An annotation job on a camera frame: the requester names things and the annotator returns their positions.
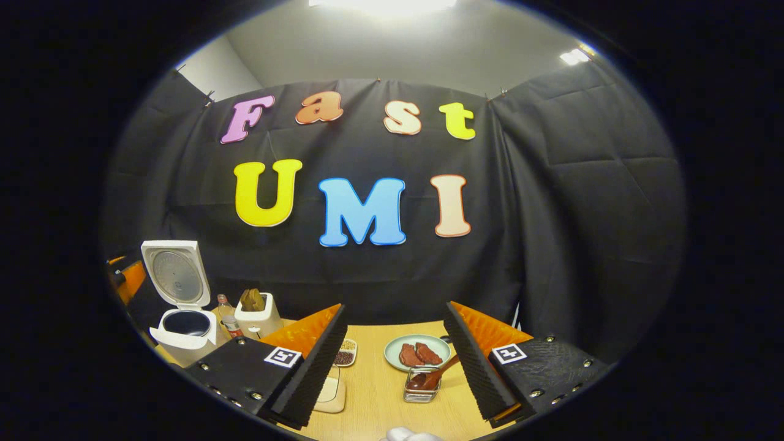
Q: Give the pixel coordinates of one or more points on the plastic bottle with red label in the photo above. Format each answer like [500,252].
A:
[229,318]

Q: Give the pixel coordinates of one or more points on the small ceiling light panel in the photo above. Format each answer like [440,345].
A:
[574,57]

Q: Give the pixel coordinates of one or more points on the white divided dish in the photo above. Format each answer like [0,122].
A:
[353,352]

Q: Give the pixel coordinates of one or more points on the pale green plate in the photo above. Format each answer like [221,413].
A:
[392,352]

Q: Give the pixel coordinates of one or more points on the black backdrop cloth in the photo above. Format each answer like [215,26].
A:
[392,282]

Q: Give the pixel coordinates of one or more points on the red meat piece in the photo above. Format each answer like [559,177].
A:
[409,356]
[429,354]

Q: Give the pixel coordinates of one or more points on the pile of dark red beans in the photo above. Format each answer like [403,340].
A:
[344,357]

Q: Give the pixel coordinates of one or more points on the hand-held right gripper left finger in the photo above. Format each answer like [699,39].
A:
[312,373]

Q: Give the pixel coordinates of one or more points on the white rice cooker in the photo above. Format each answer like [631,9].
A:
[177,348]

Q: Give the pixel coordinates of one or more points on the large ceiling light panel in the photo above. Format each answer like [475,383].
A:
[383,6]

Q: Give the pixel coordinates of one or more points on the white toaster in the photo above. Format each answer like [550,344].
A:
[260,323]

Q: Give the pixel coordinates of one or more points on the clear tray of white rice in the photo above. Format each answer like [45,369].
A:
[331,392]

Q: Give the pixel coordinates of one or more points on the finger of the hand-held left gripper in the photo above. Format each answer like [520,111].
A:
[131,282]
[116,262]

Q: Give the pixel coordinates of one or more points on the brown toast slice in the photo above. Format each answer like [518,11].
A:
[247,301]
[257,300]

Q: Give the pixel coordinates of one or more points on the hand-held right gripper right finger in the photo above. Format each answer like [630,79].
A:
[474,373]

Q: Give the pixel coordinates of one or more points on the brown wooden spoon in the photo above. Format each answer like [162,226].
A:
[422,381]

